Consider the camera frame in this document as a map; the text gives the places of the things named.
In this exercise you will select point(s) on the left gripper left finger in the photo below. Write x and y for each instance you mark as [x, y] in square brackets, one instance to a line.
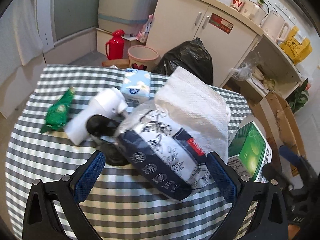
[41, 220]

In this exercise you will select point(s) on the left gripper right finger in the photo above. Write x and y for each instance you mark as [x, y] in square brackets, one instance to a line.
[269, 220]

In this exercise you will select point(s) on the green white medicine box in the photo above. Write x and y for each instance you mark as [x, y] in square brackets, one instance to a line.
[249, 151]

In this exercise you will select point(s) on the green medicine sachet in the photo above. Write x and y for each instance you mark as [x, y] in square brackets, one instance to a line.
[57, 114]

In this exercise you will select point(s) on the blue floral tissue pack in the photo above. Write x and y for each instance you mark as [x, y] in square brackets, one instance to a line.
[166, 153]

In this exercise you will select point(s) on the white spray bottle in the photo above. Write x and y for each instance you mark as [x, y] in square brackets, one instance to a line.
[108, 103]

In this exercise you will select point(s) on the light blue tissue packet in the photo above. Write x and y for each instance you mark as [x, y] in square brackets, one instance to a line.
[136, 85]

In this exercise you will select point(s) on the cardboard box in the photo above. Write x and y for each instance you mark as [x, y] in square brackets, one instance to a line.
[280, 126]

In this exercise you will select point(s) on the green potted plant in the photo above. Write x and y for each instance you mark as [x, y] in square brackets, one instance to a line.
[299, 97]

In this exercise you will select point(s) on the open shelf unit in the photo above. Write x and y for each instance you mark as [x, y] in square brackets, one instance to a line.
[273, 64]

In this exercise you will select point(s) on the clear plastic bag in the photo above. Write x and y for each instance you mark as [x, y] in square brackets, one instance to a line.
[246, 69]

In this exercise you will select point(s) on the yellow paper bag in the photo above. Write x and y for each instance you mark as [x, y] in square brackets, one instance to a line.
[296, 46]

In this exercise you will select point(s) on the white electric kettle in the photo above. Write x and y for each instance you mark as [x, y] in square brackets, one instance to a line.
[275, 27]

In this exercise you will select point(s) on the brown paper bag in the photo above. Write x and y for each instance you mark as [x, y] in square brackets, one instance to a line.
[119, 63]

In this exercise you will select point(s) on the black garbage bag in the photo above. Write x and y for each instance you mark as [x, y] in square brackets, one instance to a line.
[190, 55]

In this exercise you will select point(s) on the white hanging towel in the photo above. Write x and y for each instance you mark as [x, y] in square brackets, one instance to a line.
[20, 40]

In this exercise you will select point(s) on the red thermos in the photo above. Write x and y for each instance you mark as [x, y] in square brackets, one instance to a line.
[115, 46]

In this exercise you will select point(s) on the white rice cooker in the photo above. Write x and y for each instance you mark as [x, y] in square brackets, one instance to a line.
[253, 12]

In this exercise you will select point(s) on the pink minnie waste bin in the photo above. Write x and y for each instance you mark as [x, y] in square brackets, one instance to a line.
[142, 57]

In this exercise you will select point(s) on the white red paper cup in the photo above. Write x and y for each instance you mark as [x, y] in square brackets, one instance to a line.
[237, 4]

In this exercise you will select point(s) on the pink bottle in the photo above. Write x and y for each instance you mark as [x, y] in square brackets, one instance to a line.
[144, 31]

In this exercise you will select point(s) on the cream two-door cabinet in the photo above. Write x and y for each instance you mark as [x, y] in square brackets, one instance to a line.
[226, 34]

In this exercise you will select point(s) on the washing machine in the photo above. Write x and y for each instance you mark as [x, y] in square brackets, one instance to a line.
[127, 15]

